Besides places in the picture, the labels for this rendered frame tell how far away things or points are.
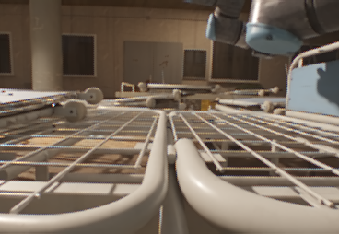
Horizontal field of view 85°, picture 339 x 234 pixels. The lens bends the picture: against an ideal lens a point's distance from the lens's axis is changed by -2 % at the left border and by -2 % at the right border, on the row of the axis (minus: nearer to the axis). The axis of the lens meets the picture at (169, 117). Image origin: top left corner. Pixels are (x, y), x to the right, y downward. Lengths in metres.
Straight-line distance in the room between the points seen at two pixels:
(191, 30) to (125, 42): 2.14
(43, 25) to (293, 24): 4.94
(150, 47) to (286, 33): 6.24
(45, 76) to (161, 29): 3.71
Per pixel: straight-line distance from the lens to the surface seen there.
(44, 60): 4.95
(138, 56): 6.50
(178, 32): 6.70
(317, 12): 0.34
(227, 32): 0.80
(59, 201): 0.31
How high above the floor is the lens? 0.58
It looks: 7 degrees down
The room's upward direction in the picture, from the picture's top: 2 degrees clockwise
